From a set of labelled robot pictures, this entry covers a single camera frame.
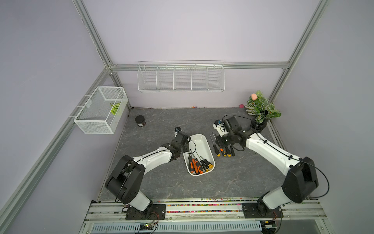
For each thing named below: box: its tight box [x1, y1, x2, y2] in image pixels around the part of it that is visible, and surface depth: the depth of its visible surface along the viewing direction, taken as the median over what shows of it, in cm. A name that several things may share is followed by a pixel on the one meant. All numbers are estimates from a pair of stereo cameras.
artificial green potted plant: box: [244, 90, 282, 132], surface depth 88 cm
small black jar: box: [134, 115, 147, 127], surface depth 111 cm
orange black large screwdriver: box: [187, 153, 195, 174], surface depth 88 cm
